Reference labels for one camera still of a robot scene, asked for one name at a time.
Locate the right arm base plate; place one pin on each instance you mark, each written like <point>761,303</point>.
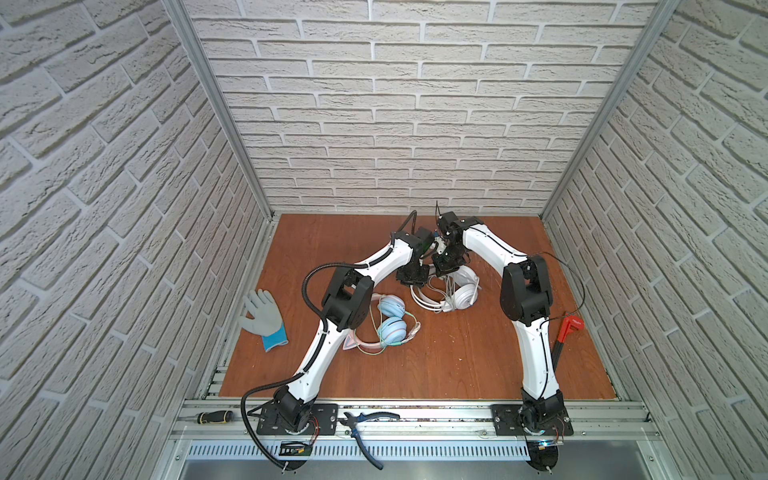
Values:
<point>518,419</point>

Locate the pink blue cat-ear headphones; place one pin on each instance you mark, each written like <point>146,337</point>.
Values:
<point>396,327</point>

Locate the white headphones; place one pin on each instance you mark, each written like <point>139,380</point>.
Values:
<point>459,291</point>

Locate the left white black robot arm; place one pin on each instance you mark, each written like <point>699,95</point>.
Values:
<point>343,308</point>

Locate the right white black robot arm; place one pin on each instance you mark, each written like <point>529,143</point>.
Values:
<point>525,299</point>

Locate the black yellow screwdriver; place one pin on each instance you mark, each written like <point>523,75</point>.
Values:
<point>215,417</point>

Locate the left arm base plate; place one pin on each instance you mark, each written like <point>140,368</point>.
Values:
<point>321,416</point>

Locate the red small object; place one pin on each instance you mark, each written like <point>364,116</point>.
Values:
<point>569,324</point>

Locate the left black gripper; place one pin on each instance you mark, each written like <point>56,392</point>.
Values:
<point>404,278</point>

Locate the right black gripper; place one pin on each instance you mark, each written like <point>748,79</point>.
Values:
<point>441,267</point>

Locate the blue white cloth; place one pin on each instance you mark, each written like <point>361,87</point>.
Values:
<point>263,318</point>

